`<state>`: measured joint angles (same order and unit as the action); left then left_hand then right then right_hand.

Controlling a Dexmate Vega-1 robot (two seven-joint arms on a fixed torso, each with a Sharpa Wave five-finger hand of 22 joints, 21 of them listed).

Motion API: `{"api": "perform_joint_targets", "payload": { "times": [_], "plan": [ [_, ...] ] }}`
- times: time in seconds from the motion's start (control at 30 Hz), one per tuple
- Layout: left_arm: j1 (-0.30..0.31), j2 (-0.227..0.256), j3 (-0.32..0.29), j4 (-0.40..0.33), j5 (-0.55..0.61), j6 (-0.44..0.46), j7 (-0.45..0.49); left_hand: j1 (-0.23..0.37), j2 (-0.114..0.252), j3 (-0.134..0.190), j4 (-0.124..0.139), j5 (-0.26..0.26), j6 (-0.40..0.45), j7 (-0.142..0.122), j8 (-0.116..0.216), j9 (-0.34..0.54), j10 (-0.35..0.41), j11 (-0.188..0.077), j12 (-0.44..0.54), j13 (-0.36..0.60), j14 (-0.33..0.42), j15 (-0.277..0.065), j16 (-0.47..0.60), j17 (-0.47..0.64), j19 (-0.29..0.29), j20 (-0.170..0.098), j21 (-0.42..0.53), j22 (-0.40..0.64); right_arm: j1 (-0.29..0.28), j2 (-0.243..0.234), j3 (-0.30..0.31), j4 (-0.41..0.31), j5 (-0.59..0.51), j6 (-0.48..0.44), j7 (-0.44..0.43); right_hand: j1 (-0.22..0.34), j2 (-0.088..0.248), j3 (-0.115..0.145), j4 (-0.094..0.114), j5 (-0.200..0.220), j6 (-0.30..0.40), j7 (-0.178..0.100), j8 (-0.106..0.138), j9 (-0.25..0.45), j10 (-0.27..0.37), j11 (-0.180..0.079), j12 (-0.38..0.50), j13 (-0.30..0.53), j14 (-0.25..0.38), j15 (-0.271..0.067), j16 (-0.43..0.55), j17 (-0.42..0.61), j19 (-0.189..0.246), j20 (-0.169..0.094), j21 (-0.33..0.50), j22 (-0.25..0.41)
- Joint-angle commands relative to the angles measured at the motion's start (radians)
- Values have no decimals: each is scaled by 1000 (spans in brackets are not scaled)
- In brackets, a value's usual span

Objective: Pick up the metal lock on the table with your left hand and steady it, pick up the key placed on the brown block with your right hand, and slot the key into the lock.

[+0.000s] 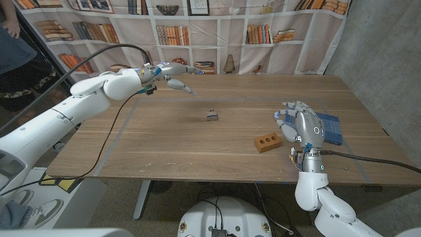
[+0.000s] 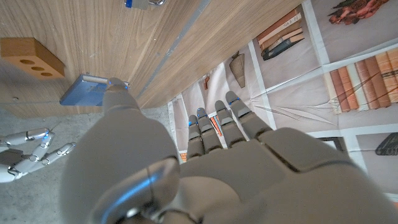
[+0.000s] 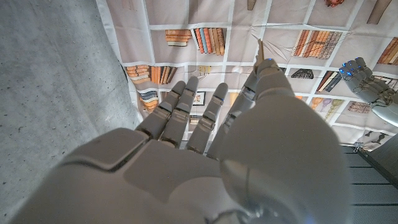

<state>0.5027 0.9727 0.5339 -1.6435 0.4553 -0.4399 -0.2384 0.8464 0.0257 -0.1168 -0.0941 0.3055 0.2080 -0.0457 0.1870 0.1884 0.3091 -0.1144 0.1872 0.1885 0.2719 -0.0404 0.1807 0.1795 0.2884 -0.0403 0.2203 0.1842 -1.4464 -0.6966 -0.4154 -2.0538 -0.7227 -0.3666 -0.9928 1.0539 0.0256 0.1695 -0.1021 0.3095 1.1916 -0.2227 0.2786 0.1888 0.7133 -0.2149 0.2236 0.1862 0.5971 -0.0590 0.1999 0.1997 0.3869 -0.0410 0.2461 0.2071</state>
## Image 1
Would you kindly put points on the black metal post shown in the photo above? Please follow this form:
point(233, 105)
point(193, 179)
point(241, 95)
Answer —
point(46, 49)

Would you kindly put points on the brown block with holes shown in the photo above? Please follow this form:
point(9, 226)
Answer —
point(268, 142)

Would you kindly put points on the printed bookshelf backdrop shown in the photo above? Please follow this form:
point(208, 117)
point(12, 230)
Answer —
point(289, 56)

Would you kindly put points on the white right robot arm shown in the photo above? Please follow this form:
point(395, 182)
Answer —
point(312, 191)

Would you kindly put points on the metal padlock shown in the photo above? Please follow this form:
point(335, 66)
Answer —
point(212, 116)

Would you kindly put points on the white table leg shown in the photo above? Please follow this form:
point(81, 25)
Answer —
point(142, 200)

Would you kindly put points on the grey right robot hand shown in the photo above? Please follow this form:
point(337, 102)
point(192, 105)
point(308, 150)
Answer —
point(309, 128)

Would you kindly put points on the yellow black floor item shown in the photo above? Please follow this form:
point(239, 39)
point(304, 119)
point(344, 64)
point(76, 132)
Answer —
point(70, 184)

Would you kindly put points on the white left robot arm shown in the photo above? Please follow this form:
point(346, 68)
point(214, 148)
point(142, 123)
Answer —
point(49, 125)

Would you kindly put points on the person in dark shorts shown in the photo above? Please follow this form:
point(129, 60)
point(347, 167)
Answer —
point(16, 56)

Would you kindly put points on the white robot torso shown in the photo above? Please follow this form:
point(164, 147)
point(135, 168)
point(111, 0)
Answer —
point(230, 214)

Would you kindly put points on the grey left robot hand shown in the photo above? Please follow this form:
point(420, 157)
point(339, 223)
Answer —
point(164, 69)

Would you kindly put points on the blue book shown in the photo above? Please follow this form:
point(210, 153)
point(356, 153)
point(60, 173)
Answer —
point(333, 130)

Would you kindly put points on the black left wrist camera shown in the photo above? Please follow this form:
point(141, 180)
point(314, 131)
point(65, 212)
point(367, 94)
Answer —
point(150, 89)

